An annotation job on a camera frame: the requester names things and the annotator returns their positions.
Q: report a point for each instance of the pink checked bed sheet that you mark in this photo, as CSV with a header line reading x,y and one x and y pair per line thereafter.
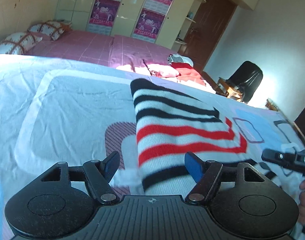
x,y
100,49

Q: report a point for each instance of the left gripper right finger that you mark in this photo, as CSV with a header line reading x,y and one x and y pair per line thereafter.
x,y
238,202

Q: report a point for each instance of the near patterned pillow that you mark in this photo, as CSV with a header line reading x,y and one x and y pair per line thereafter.
x,y
19,43

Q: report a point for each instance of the cream glossy wardrobe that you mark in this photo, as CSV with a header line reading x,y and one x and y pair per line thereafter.
x,y
78,12

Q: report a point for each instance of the red and white clothes pile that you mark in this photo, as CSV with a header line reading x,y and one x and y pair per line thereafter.
x,y
176,69

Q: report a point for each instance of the black chair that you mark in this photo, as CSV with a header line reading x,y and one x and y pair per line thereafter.
x,y
246,79

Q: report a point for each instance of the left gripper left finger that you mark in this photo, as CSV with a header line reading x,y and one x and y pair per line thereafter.
x,y
63,199

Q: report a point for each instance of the person's right hand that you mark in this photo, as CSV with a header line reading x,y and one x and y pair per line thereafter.
x,y
301,218

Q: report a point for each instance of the brown wooden door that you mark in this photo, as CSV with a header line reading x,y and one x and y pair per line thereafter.
x,y
203,35

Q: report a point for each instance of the patterned pillow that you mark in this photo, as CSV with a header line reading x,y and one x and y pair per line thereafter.
x,y
52,29
19,43

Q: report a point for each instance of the small wooden side table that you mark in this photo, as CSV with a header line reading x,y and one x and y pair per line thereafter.
x,y
224,89

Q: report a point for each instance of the corner wall shelves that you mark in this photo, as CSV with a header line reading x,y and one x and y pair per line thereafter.
x,y
187,24

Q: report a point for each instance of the far patterned pillow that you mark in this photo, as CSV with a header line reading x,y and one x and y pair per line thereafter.
x,y
52,29

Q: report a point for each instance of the lower right purple poster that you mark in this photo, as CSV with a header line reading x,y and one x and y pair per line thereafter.
x,y
148,25

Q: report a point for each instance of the striped knit cat sweater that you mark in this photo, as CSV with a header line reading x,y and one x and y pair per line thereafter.
x,y
170,123

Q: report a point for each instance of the lower left purple poster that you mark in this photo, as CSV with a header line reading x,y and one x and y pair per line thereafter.
x,y
102,16

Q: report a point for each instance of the beige round headboard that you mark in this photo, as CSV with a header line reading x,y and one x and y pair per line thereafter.
x,y
19,15

